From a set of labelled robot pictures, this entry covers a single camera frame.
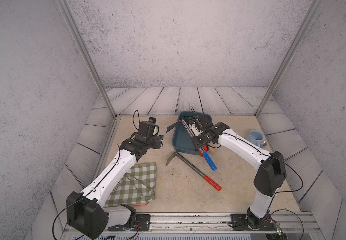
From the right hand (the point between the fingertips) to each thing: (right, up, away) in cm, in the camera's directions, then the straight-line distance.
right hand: (196, 140), depth 85 cm
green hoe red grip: (+2, -6, -3) cm, 7 cm away
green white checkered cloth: (-32, -26, -1) cm, 41 cm away
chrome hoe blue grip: (+4, -8, -5) cm, 10 cm away
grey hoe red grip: (+3, -2, -12) cm, 13 cm away
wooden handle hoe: (+10, -7, +5) cm, 13 cm away
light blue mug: (+43, +1, +17) cm, 46 cm away
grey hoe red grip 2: (+7, -22, +1) cm, 23 cm away
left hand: (-21, +2, -5) cm, 21 cm away
